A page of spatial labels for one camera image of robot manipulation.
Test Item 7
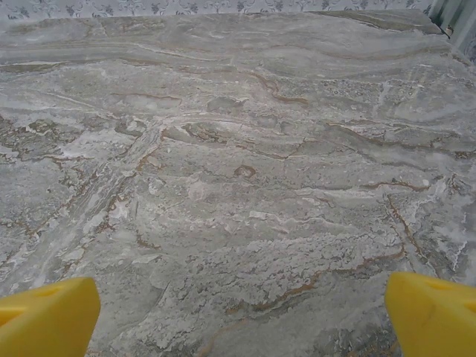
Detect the aluminium corner frame post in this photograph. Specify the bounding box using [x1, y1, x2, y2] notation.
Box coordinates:
[426, 0, 455, 40]

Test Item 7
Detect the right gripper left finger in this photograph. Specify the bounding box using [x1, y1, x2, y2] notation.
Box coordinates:
[0, 276, 102, 357]

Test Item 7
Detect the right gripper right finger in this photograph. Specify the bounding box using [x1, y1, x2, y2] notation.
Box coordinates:
[384, 271, 476, 357]

